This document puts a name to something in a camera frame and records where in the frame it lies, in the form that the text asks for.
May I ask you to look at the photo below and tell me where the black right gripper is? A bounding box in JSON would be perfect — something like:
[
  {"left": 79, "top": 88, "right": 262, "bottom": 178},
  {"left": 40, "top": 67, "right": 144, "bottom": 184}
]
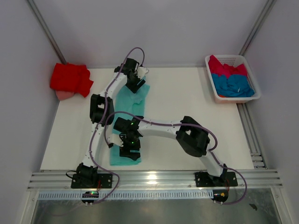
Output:
[{"left": 119, "top": 134, "right": 141, "bottom": 161}]

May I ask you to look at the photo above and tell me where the teal t shirt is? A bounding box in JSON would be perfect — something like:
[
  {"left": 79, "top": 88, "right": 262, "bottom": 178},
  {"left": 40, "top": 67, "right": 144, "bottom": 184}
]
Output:
[{"left": 109, "top": 84, "right": 150, "bottom": 166}]

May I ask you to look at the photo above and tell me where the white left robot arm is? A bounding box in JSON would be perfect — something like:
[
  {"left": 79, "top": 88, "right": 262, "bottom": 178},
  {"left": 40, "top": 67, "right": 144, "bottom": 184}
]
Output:
[{"left": 71, "top": 58, "right": 149, "bottom": 189}]

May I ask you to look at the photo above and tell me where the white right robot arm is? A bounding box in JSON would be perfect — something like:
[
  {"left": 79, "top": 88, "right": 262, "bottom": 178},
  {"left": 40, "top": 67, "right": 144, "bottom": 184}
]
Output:
[{"left": 114, "top": 116, "right": 229, "bottom": 186}]

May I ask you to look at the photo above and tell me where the red folded t shirt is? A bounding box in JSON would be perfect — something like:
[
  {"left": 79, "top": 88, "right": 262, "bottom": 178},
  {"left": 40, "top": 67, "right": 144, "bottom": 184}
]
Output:
[{"left": 50, "top": 63, "right": 93, "bottom": 98}]

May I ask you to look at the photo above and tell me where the pink folded t shirt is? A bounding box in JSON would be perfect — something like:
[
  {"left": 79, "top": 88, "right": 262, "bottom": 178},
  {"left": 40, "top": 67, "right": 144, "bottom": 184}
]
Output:
[{"left": 55, "top": 91, "right": 75, "bottom": 101}]

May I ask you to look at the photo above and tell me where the magenta t shirt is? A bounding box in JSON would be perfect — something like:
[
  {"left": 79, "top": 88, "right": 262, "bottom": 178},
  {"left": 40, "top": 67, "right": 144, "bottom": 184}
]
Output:
[{"left": 208, "top": 55, "right": 247, "bottom": 78}]

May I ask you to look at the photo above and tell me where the white plastic basket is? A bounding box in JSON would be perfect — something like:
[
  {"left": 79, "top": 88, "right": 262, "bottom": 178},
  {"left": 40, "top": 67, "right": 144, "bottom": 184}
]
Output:
[{"left": 205, "top": 55, "right": 261, "bottom": 103}]

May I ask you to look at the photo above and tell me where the blue t shirt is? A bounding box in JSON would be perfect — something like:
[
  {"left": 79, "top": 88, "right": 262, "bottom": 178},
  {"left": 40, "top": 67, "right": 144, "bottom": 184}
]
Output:
[{"left": 212, "top": 74, "right": 255, "bottom": 98}]

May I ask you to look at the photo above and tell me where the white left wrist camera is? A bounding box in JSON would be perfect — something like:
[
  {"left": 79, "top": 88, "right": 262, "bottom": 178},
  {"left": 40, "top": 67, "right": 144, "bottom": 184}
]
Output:
[{"left": 137, "top": 66, "right": 149, "bottom": 79}]

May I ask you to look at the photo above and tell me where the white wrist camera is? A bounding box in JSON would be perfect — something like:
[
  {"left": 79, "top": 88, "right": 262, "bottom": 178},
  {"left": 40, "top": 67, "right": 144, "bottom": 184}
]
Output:
[
  {"left": 137, "top": 66, "right": 149, "bottom": 79},
  {"left": 107, "top": 133, "right": 123, "bottom": 148}
]

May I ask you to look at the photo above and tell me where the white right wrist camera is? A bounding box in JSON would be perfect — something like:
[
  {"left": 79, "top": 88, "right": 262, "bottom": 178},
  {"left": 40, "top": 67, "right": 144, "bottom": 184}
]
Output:
[{"left": 107, "top": 133, "right": 123, "bottom": 148}]

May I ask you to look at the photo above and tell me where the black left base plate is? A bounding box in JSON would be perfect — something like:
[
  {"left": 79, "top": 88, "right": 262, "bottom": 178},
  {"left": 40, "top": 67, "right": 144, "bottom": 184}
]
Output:
[{"left": 71, "top": 173, "right": 113, "bottom": 189}]

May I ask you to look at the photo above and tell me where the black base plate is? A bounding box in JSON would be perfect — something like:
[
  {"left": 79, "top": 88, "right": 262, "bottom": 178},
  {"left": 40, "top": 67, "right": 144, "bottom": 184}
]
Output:
[
  {"left": 194, "top": 171, "right": 238, "bottom": 187},
  {"left": 71, "top": 173, "right": 113, "bottom": 189}
]

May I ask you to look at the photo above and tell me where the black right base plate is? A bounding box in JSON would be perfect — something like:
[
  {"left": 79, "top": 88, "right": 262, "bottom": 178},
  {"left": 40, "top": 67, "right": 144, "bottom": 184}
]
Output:
[{"left": 194, "top": 171, "right": 238, "bottom": 187}]

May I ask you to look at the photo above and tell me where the white slotted cable duct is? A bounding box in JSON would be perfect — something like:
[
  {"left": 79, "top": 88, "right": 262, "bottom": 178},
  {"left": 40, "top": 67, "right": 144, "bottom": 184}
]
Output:
[{"left": 37, "top": 189, "right": 214, "bottom": 201}]

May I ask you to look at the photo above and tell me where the aluminium mounting rail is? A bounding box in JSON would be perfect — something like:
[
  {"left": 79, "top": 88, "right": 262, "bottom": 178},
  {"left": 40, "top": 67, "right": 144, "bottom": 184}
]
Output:
[{"left": 27, "top": 169, "right": 283, "bottom": 190}]

